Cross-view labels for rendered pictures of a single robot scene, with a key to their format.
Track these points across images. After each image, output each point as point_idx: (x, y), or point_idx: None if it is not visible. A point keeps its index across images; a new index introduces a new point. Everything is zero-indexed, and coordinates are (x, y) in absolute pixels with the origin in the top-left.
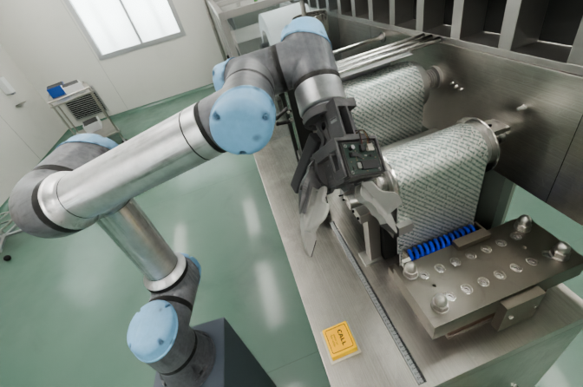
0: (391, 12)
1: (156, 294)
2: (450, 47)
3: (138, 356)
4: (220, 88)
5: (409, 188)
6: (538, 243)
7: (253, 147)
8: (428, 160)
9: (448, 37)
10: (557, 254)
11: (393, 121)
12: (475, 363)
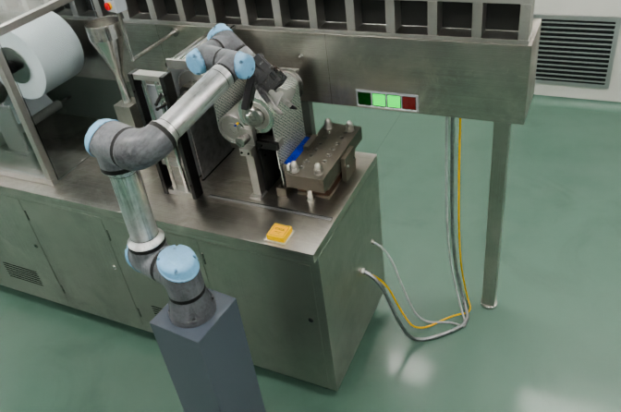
0: (180, 12)
1: (155, 251)
2: (244, 30)
3: (185, 273)
4: (201, 62)
5: (274, 112)
6: (339, 129)
7: (251, 74)
8: None
9: (240, 25)
10: (348, 128)
11: (232, 86)
12: (347, 199)
